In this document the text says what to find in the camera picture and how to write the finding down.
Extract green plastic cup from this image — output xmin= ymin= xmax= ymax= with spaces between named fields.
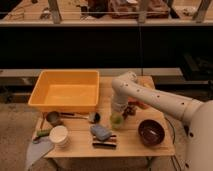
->
xmin=110 ymin=114 xmax=124 ymax=129

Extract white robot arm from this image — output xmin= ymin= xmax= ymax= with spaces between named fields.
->
xmin=111 ymin=72 xmax=213 ymax=171

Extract orange plush toy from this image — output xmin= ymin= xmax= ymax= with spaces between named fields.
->
xmin=128 ymin=83 xmax=153 ymax=109

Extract wooden folding table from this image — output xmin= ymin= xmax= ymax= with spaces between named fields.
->
xmin=34 ymin=75 xmax=176 ymax=159

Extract black striped block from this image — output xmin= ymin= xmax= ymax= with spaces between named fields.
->
xmin=92 ymin=135 xmax=117 ymax=148

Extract dark red bowl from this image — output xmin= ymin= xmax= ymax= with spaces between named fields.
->
xmin=138 ymin=119 xmax=165 ymax=147

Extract yellow plastic bin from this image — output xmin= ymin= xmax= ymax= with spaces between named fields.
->
xmin=28 ymin=69 xmax=100 ymax=113

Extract small grey metal cup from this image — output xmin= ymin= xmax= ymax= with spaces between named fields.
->
xmin=46 ymin=111 xmax=61 ymax=127

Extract white paper cup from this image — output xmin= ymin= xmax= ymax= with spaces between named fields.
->
xmin=49 ymin=125 xmax=69 ymax=147

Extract grey cloth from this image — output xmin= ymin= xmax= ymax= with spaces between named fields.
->
xmin=24 ymin=138 xmax=54 ymax=171

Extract dish brush with handle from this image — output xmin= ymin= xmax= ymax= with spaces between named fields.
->
xmin=61 ymin=112 xmax=101 ymax=123

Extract green handled tool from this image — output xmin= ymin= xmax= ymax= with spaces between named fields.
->
xmin=32 ymin=129 xmax=51 ymax=144

